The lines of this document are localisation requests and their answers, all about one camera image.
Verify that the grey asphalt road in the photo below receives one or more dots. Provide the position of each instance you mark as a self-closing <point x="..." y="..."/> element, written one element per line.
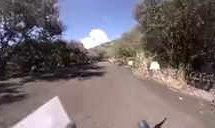
<point x="105" y="95"/>

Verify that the distant hill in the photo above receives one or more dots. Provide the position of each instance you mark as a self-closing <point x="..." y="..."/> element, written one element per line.
<point x="105" y="46"/>

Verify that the row of trees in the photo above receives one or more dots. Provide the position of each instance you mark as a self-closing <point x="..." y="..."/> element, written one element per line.
<point x="38" y="55"/>

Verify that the white marker stone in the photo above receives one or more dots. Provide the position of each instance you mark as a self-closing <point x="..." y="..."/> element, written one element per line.
<point x="130" y="62"/>
<point x="154" y="65"/>

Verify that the wood on roadside slope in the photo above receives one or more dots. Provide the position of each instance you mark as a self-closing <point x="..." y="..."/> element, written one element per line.
<point x="181" y="33"/>

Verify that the robot's own part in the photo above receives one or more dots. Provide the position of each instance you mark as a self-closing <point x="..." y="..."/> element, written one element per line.
<point x="143" y="125"/>

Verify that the dry grass verge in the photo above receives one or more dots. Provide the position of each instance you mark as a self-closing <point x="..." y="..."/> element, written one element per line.
<point x="170" y="82"/>

